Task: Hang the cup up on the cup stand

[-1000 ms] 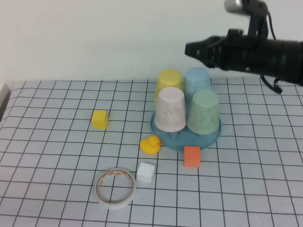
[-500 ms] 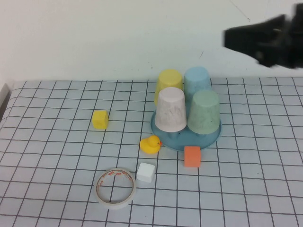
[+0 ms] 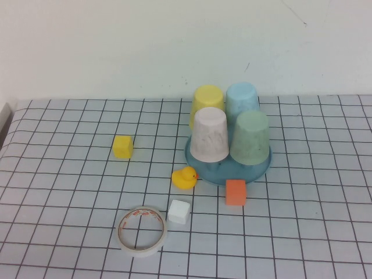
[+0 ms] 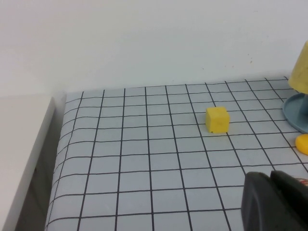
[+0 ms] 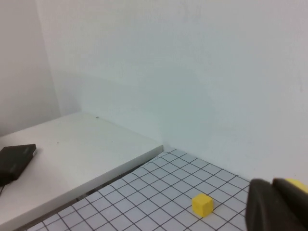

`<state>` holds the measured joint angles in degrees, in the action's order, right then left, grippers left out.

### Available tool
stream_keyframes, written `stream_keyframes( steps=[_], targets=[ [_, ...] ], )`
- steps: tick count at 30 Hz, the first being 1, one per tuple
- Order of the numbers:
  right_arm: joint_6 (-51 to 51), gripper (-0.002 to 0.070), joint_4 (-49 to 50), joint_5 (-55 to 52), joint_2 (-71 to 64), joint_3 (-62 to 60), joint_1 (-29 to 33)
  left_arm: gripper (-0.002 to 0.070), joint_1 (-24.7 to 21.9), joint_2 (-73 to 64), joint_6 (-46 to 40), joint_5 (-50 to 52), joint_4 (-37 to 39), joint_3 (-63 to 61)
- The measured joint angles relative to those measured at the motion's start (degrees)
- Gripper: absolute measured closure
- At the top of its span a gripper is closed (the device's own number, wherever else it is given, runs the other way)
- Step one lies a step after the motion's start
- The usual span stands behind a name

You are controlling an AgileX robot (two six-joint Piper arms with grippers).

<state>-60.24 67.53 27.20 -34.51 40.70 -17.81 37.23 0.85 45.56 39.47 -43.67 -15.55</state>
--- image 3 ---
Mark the green plastic cup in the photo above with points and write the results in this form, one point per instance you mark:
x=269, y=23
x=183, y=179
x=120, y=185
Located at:
x=250, y=139

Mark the pale pink plastic cup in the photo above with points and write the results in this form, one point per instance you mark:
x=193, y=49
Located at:
x=209, y=136

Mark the yellow plastic cup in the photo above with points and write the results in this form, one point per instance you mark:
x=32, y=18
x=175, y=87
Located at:
x=207, y=97

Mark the blue cup stand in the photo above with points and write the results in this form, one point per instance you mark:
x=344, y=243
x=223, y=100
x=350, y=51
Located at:
x=232, y=174

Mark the light blue plastic cup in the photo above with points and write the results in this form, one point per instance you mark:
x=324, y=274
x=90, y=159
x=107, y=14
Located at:
x=242, y=96

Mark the yellow rubber duck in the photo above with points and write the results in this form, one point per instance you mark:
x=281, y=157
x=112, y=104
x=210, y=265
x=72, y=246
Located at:
x=183, y=179

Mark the yellow cube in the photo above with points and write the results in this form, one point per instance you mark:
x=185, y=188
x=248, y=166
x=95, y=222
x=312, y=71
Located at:
x=122, y=147

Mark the white cube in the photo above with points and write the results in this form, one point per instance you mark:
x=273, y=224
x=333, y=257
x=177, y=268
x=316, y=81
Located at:
x=178, y=212

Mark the orange cube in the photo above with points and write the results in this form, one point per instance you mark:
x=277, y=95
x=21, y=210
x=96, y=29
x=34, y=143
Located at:
x=236, y=193

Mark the white tape roll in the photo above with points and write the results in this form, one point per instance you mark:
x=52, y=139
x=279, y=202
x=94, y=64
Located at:
x=142, y=252

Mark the grey checkered tablecloth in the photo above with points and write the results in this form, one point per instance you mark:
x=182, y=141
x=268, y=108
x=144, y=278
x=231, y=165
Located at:
x=290, y=238

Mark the grey table side rail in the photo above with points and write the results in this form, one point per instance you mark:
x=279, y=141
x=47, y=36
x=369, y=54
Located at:
x=4, y=119

